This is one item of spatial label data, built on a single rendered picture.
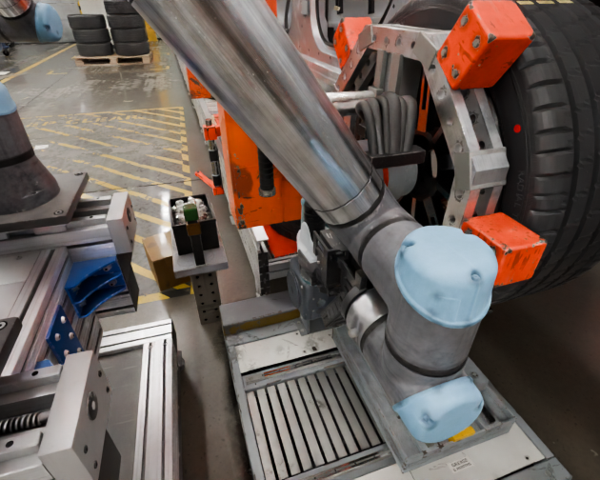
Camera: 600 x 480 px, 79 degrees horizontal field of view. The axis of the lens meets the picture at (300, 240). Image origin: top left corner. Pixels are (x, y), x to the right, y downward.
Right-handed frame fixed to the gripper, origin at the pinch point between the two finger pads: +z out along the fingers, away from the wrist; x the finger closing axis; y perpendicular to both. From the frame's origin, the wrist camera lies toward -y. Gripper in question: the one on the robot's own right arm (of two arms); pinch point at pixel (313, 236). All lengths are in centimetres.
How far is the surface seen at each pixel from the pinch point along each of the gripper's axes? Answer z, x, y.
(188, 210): 49, 20, -17
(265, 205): 55, -4, -23
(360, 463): -6, -14, -75
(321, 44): 129, -51, 15
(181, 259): 55, 25, -38
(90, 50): 843, 153, -56
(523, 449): -18, -60, -75
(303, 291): 36, -11, -46
